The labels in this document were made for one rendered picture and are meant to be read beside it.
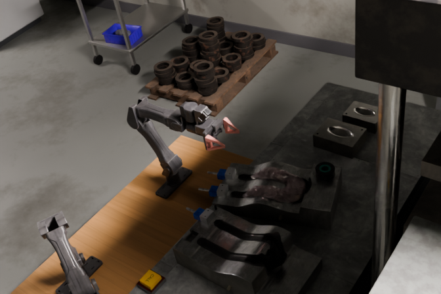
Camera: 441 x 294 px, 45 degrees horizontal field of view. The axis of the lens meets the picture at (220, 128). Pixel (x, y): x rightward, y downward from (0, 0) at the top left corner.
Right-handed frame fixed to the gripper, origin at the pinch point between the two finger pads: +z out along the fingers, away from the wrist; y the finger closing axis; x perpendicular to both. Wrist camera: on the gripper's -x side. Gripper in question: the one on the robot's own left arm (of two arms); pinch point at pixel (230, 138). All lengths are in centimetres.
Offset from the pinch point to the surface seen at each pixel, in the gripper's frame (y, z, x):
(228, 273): -35.9, 19.4, 28.1
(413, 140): 73, 47, 39
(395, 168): -25, 71, -35
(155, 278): -47, -8, 36
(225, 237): -21.3, 7.6, 31.1
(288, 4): 253, -123, 82
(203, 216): -18.3, -4.6, 28.1
